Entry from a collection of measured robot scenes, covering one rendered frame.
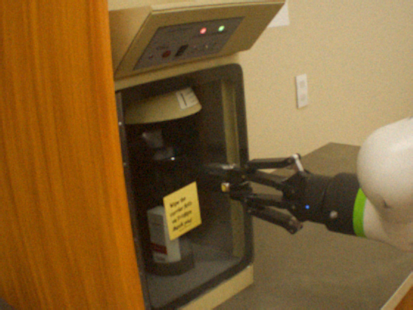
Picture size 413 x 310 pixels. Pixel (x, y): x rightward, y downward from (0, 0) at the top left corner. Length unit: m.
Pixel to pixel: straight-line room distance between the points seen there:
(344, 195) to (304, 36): 1.31
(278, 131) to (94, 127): 1.28
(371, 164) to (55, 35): 0.44
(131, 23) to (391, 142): 0.37
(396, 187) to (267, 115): 1.26
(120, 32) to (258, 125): 1.12
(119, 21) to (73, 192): 0.24
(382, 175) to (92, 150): 0.36
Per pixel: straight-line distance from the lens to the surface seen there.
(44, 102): 0.81
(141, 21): 0.74
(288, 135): 2.00
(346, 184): 0.83
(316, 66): 2.15
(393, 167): 0.66
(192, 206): 0.97
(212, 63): 0.99
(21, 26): 0.85
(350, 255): 1.28
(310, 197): 0.85
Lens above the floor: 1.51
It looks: 16 degrees down
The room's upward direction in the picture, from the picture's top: 5 degrees counter-clockwise
